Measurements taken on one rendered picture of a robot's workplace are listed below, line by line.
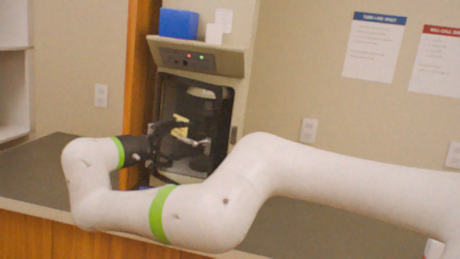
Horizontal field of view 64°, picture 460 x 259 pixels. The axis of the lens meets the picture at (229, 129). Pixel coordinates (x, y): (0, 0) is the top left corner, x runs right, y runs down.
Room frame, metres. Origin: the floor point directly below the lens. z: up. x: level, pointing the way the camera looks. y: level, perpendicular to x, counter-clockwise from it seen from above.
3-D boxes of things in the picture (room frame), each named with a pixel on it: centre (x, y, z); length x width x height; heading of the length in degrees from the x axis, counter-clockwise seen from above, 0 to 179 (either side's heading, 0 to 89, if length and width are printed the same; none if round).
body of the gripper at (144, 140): (1.02, 0.24, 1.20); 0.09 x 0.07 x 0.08; 142
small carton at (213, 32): (1.22, 0.09, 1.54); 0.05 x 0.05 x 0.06; 8
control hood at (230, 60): (1.23, 0.14, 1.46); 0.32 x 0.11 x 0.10; 80
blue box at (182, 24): (1.24, 0.21, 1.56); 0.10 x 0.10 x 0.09; 80
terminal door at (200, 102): (1.21, 0.16, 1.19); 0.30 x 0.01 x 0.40; 52
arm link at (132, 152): (0.95, 0.28, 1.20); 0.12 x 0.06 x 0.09; 52
